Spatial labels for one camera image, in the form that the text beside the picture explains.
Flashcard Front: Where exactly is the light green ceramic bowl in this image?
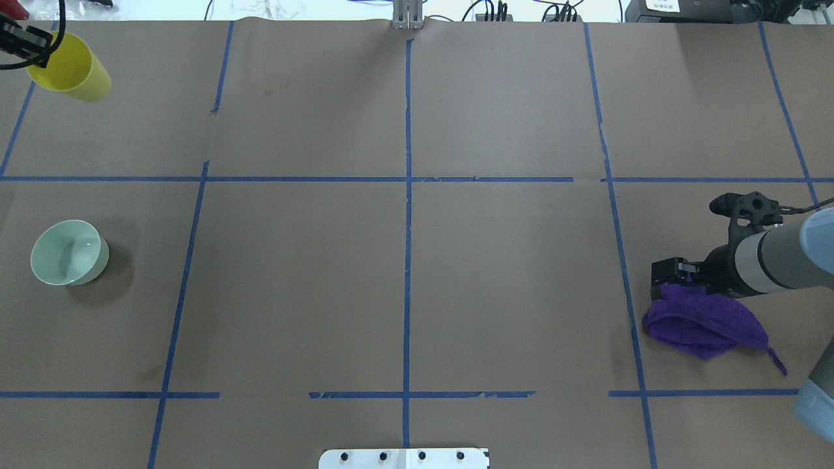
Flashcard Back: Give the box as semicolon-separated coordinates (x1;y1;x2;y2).
30;220;110;286

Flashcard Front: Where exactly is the aluminium frame post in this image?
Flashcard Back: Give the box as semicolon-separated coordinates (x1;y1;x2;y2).
391;0;425;30

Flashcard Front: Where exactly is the purple cloth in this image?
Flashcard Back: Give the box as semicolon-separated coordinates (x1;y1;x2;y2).
641;287;788;376

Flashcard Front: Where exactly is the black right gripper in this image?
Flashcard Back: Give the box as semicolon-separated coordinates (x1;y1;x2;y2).
650;244;745;301

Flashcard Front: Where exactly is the yellow plastic cup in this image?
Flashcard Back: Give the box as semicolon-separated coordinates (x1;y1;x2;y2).
25;33;112;103

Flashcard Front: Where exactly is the black power strip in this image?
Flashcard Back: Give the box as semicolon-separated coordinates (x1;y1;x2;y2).
468;1;513;23

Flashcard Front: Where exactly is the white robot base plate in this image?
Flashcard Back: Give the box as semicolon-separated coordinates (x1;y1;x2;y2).
318;448;491;468

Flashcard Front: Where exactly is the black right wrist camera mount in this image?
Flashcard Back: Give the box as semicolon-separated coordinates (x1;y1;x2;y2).
709;191;783;247

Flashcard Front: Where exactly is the black device with label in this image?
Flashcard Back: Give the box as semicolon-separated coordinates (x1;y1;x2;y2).
624;1;778;24

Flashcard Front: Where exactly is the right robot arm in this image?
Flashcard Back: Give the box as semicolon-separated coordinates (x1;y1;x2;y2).
642;208;833;373

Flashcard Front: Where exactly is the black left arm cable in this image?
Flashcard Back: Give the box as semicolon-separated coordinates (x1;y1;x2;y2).
0;0;67;70

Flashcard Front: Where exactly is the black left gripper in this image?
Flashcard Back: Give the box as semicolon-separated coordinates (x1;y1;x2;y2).
1;14;53;68

